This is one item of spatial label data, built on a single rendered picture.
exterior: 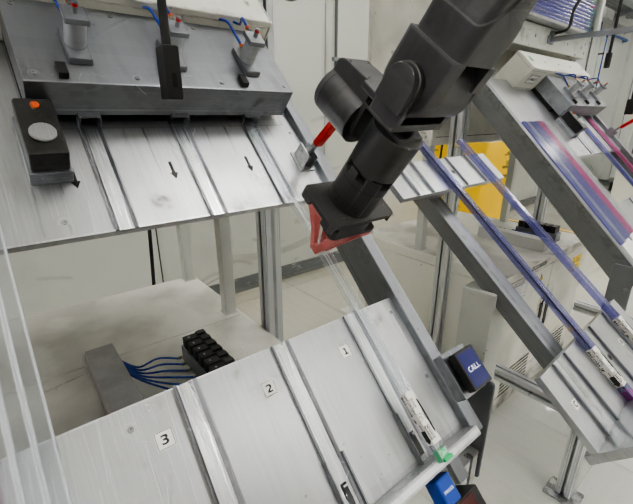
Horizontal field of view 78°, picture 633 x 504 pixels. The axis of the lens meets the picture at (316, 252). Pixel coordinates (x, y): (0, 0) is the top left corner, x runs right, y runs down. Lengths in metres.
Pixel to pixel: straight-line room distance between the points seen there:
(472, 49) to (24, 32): 0.47
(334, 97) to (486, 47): 0.15
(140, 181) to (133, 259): 1.80
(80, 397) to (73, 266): 1.45
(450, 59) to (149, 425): 0.40
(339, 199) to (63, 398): 0.63
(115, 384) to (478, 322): 0.64
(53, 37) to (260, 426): 0.49
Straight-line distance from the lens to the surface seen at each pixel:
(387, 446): 0.50
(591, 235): 1.24
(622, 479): 1.75
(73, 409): 0.84
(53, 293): 2.29
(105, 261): 2.28
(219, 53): 0.65
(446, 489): 0.53
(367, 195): 0.43
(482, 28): 0.35
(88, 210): 0.49
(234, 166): 0.57
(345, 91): 0.43
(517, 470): 1.61
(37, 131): 0.49
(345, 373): 0.49
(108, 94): 0.55
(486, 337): 0.77
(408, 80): 0.35
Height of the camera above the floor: 1.10
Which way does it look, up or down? 19 degrees down
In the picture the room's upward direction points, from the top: straight up
